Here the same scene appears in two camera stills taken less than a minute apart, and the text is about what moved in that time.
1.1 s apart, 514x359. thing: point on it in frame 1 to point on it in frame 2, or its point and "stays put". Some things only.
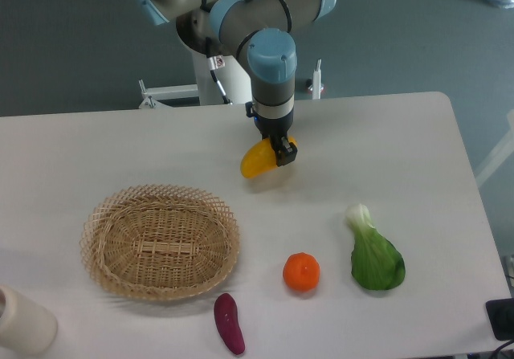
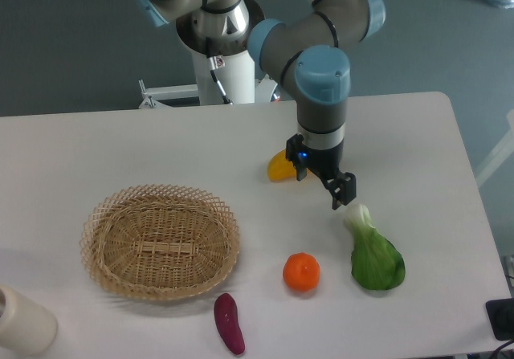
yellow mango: (260, 158) to (279, 168)
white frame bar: (501, 154) stays put
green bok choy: (377, 263) stays put
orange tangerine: (301, 272) stays put
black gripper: (279, 127) to (324, 163)
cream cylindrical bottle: (27, 328) stays put
